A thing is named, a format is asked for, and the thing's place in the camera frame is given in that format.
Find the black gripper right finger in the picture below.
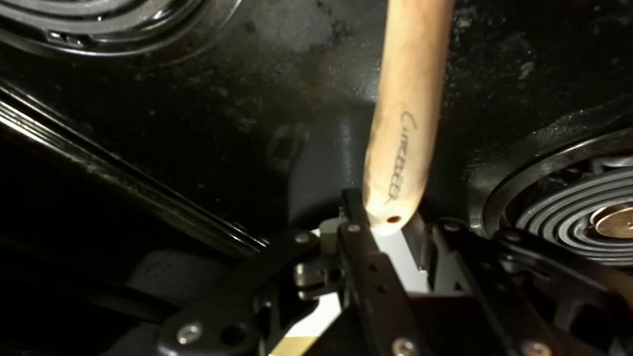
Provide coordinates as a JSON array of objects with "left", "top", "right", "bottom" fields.
[{"left": 411, "top": 211, "right": 630, "bottom": 356}]

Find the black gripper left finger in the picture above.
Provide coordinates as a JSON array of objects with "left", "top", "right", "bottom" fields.
[{"left": 155, "top": 187, "right": 430, "bottom": 356}]

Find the wooden cooking spoon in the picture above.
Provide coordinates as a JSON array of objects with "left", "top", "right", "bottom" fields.
[{"left": 359, "top": 0, "right": 456, "bottom": 230}]

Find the black coil burner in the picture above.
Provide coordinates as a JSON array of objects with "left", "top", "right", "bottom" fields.
[
  {"left": 0, "top": 0, "right": 242, "bottom": 62},
  {"left": 480, "top": 128, "right": 633, "bottom": 270}
]

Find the black electric stove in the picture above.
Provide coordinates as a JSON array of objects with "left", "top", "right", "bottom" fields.
[{"left": 0, "top": 0, "right": 633, "bottom": 356}]

